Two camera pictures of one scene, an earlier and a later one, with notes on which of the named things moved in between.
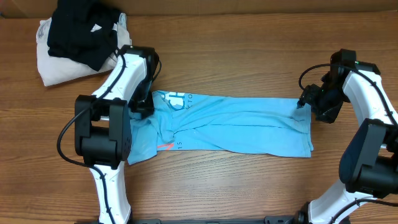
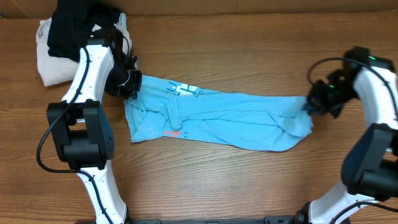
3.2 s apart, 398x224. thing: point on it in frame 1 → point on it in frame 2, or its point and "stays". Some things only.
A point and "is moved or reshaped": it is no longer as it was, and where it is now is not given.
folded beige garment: (53, 70) stays
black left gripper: (142, 107) → (131, 83)
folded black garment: (86, 30) stays
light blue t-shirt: (183, 121) is moved or reshaped
